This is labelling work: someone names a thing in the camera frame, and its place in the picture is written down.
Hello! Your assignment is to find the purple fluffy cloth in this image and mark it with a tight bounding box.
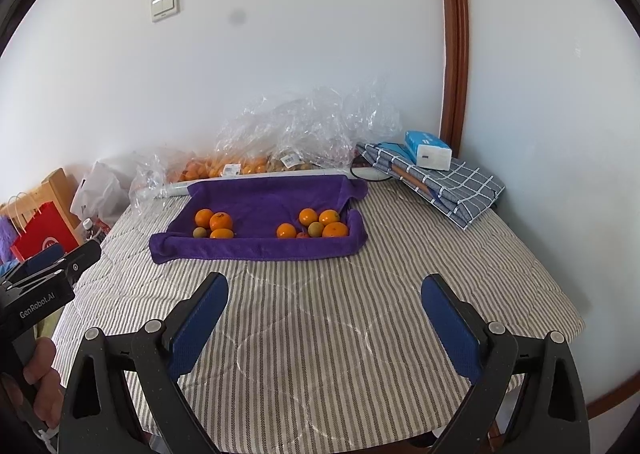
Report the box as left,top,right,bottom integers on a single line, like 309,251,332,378
0,214,21,262

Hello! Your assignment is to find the brown wooden baseboard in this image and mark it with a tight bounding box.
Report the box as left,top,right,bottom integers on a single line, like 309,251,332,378
582,369,640,422

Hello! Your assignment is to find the black cord loop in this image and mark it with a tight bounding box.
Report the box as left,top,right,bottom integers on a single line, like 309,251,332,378
350,154,396,182

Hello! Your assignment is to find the white light switch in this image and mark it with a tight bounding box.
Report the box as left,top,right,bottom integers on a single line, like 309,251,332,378
149,0,181,24

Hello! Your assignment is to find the large clear plastic bag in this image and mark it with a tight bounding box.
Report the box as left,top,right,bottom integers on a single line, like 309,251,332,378
215,79,403,172

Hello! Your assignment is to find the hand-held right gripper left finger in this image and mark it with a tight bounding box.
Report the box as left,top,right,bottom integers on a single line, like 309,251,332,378
57,271,230,454

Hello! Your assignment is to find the brown wooden door frame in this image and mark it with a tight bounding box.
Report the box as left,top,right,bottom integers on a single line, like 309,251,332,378
434,0,471,155

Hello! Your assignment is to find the blue and white tissue pack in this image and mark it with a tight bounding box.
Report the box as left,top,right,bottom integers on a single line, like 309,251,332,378
404,130,453,170

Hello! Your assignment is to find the purple towel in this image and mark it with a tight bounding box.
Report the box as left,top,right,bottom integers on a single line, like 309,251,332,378
149,174,369,265

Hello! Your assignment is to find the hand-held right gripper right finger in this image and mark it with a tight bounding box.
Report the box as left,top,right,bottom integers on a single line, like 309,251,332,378
421,273,591,454

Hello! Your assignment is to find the white plastic bag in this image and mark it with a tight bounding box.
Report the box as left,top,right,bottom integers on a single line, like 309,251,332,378
70,159,133,227

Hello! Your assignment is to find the person's left hand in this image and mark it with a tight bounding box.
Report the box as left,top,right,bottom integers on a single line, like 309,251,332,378
22,337,66,430

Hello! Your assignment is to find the bagged pile of kumquats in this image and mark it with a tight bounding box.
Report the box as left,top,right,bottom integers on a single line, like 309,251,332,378
177,157,273,182

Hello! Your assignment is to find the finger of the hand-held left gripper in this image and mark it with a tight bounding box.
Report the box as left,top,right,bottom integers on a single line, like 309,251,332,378
0,242,67,286
61,239,103,283

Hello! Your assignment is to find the red paper bag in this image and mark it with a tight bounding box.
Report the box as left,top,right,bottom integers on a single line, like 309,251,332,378
10,201,83,262

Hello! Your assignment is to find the grey checked cloth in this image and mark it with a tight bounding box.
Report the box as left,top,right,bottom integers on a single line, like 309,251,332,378
356,141,506,231

